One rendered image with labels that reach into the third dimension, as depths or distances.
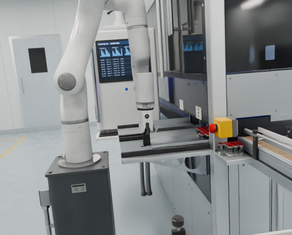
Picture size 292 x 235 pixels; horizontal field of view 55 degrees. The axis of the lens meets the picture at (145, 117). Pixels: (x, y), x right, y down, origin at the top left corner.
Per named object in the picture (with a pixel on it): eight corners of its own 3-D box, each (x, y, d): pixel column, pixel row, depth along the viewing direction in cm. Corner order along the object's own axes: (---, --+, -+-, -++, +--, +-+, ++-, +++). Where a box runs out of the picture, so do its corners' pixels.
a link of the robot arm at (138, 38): (125, 31, 132) (133, 95, 137) (127, 26, 116) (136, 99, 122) (144, 30, 133) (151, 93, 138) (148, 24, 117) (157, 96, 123)
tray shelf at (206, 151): (187, 123, 193) (187, 120, 192) (229, 152, 124) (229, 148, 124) (117, 130, 187) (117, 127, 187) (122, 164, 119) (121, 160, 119)
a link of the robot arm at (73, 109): (58, 125, 118) (51, 67, 114) (65, 118, 136) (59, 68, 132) (87, 122, 119) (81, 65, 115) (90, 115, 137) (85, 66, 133)
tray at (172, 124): (189, 121, 188) (189, 116, 187) (201, 130, 162) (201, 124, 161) (139, 127, 184) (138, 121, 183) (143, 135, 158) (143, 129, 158)
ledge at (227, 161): (245, 152, 123) (245, 148, 123) (260, 161, 110) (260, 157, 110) (214, 155, 121) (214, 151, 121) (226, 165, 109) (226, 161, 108)
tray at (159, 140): (206, 133, 154) (206, 127, 154) (225, 145, 129) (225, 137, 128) (145, 139, 151) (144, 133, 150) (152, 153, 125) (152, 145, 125)
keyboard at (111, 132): (152, 127, 213) (152, 124, 213) (155, 132, 199) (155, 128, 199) (100, 132, 210) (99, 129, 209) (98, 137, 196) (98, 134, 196)
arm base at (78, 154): (54, 170, 117) (48, 127, 114) (62, 157, 136) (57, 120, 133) (100, 166, 119) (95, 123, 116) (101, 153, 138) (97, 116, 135)
